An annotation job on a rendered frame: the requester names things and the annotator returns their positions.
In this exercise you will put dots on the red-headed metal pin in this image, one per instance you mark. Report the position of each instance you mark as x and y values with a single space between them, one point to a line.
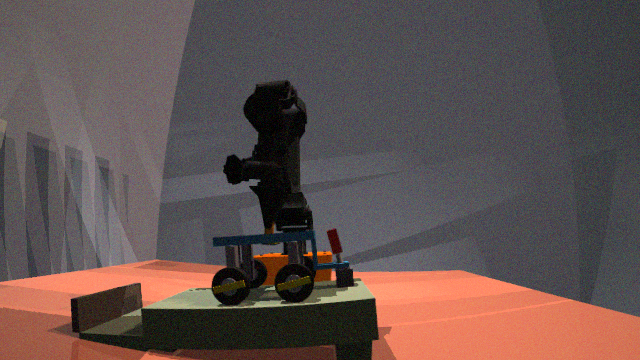
335 244

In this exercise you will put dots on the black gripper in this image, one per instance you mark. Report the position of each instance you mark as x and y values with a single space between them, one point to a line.
271 169

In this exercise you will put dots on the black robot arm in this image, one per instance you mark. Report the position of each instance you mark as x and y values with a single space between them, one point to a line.
269 110

